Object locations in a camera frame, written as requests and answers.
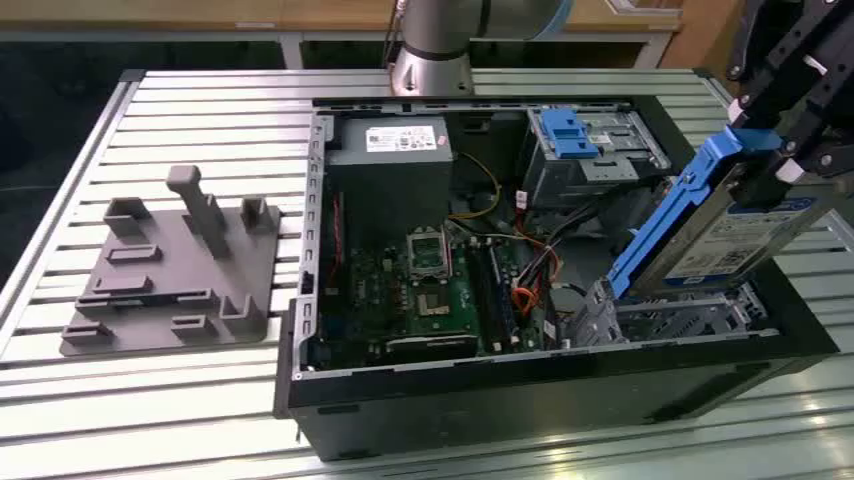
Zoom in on yellow black power wire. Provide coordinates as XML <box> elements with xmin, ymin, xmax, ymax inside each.
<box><xmin>445</xmin><ymin>151</ymin><xmax>503</xmax><ymax>221</ymax></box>

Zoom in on hard disk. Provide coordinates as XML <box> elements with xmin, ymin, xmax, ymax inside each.
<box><xmin>606</xmin><ymin>124</ymin><xmax>822</xmax><ymax>301</ymax></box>

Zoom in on metal disk bay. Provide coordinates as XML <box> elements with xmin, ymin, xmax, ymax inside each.
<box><xmin>573</xmin><ymin>277</ymin><xmax>769</xmax><ymax>347</ymax></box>

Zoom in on grey power supply unit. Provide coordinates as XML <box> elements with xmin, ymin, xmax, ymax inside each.
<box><xmin>323</xmin><ymin>113</ymin><xmax>457</xmax><ymax>236</ymax></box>

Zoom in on black wire bundle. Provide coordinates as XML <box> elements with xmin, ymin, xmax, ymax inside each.
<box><xmin>526</xmin><ymin>177</ymin><xmax>669</xmax><ymax>246</ymax></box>

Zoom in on black RAM slot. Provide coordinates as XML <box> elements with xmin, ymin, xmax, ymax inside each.
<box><xmin>494</xmin><ymin>237</ymin><xmax>526</xmax><ymax>344</ymax></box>
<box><xmin>474</xmin><ymin>237</ymin><xmax>507</xmax><ymax>351</ymax></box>
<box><xmin>466</xmin><ymin>237</ymin><xmax>499</xmax><ymax>354</ymax></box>
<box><xmin>486</xmin><ymin>237</ymin><xmax>517</xmax><ymax>346</ymax></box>

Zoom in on orange red wire bundle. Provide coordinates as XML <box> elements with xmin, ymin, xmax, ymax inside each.
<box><xmin>510</xmin><ymin>242</ymin><xmax>566</xmax><ymax>319</ymax></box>

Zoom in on metal socket cover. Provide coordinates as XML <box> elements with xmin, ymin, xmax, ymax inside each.
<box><xmin>405</xmin><ymin>226</ymin><xmax>454</xmax><ymax>283</ymax></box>

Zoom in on blue drive latch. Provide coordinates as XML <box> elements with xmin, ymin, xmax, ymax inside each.
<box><xmin>541</xmin><ymin>108</ymin><xmax>599</xmax><ymax>161</ymax></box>

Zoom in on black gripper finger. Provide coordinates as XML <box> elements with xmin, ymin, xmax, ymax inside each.
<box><xmin>724</xmin><ymin>0</ymin><xmax>854</xmax><ymax>134</ymax></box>
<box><xmin>730</xmin><ymin>49</ymin><xmax>854</xmax><ymax>209</ymax></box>

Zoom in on thin red wire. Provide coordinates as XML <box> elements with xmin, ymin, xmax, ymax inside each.
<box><xmin>331</xmin><ymin>192</ymin><xmax>346</xmax><ymax>266</ymax></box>

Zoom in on silver optical drive cage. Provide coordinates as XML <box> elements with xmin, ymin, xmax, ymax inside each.
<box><xmin>519</xmin><ymin>107</ymin><xmax>673</xmax><ymax>211</ymax></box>

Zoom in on grey parts rack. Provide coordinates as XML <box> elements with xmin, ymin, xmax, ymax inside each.
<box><xmin>58</xmin><ymin>164</ymin><xmax>286</xmax><ymax>359</ymax></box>

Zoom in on CPU socket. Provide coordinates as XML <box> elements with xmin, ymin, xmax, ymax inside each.
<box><xmin>414</xmin><ymin>289</ymin><xmax>451</xmax><ymax>318</ymax></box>

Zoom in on white frame workbench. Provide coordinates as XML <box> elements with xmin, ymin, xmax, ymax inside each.
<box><xmin>0</xmin><ymin>0</ymin><xmax>686</xmax><ymax>71</ymax></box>

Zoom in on green motherboard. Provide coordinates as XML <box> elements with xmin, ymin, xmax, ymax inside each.
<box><xmin>319</xmin><ymin>224</ymin><xmax>555</xmax><ymax>359</ymax></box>

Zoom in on black graphics card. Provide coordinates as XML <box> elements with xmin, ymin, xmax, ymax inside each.
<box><xmin>383</xmin><ymin>332</ymin><xmax>482</xmax><ymax>361</ymax></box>

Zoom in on black PC case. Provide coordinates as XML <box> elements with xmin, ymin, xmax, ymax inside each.
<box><xmin>271</xmin><ymin>94</ymin><xmax>842</xmax><ymax>464</ymax></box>

